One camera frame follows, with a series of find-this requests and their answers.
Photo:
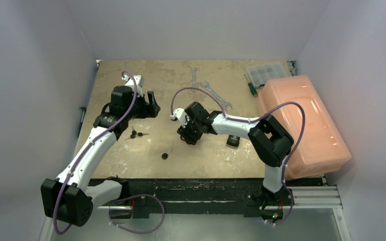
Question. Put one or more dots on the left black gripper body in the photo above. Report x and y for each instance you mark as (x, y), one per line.
(139, 110)

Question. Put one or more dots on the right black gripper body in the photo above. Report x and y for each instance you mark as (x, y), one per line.
(189, 133)

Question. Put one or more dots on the black key bunch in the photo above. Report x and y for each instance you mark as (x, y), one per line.
(134, 134)

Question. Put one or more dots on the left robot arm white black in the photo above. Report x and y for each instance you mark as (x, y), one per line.
(69, 198)

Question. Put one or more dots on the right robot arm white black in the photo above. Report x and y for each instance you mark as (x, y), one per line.
(271, 141)

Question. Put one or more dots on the single black key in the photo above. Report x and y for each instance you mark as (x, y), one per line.
(166, 154)

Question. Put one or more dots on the large silver wrench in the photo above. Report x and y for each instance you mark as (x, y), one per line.
(224, 103)

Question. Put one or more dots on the black padlock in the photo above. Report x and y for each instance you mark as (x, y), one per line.
(233, 141)

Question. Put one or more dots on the small silver wrench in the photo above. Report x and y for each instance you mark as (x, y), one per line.
(193, 74)

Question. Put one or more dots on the clear plastic organizer box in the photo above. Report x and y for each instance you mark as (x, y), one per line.
(261, 73)

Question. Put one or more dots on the pink plastic toolbox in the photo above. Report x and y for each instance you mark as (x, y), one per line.
(321, 149)

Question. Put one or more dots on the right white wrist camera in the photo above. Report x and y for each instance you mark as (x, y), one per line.
(180, 115)

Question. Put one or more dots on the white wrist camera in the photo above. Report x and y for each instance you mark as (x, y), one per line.
(137, 83)
(180, 115)

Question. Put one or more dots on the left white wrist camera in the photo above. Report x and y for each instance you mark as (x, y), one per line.
(137, 83)

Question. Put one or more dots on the green handle screwdriver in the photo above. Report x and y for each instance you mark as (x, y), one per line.
(251, 86)

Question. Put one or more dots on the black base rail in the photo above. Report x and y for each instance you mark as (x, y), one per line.
(242, 196)

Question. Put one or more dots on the aluminium frame rail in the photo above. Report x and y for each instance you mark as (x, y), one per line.
(316, 197)

